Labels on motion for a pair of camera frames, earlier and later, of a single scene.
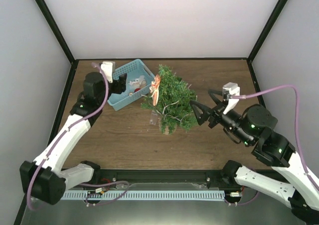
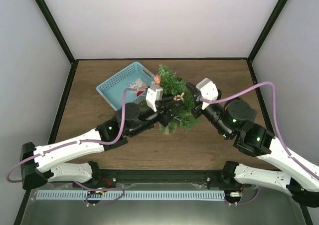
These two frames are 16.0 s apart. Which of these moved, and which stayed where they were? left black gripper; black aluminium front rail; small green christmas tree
Moved: left black gripper
Stayed: small green christmas tree; black aluminium front rail
